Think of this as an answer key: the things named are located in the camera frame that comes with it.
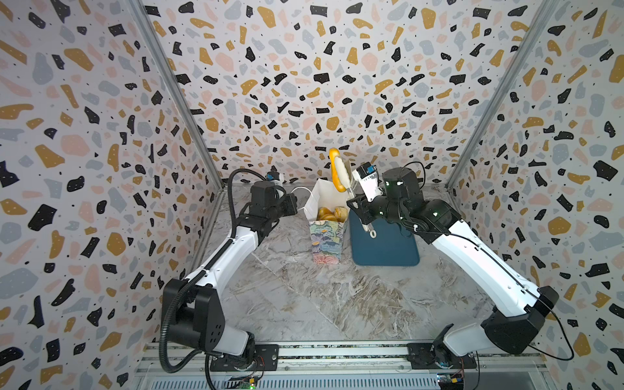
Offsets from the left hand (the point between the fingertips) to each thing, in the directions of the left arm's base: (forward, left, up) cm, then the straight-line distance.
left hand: (298, 193), depth 82 cm
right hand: (-11, -15, +10) cm, 21 cm away
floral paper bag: (-11, -10, -9) cm, 17 cm away
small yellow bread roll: (+3, -10, -16) cm, 19 cm away
